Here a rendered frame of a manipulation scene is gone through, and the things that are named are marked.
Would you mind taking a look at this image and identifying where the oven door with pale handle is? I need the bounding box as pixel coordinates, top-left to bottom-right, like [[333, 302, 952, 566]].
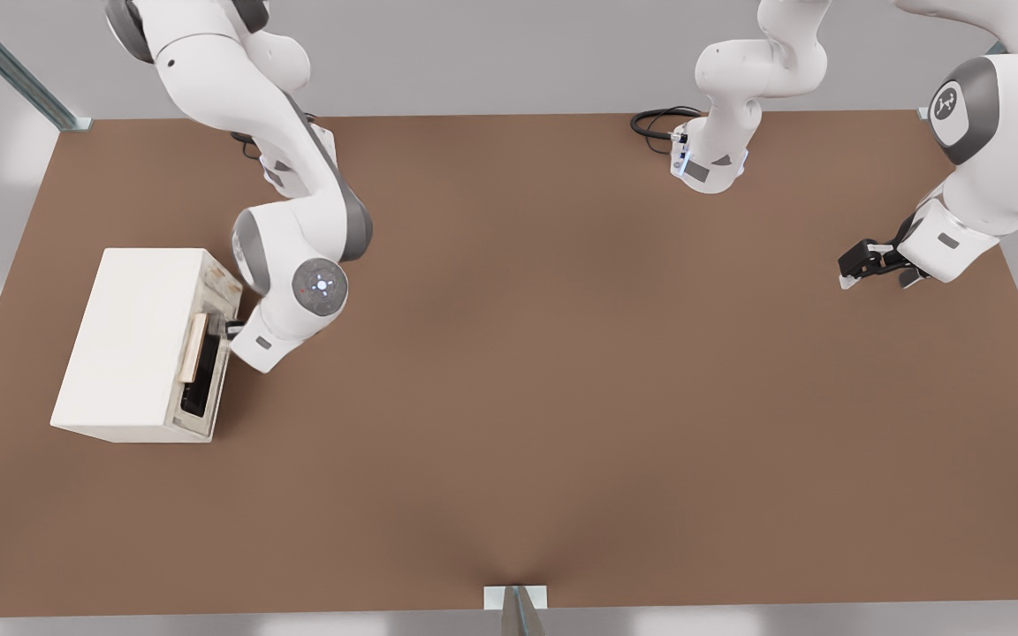
[[171, 309, 235, 443]]

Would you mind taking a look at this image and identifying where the white oven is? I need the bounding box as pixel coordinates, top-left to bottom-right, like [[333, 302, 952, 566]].
[[50, 247, 245, 444]]

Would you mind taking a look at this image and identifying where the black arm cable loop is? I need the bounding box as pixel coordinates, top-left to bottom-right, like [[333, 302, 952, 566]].
[[230, 111, 319, 162], [630, 106, 706, 156]]

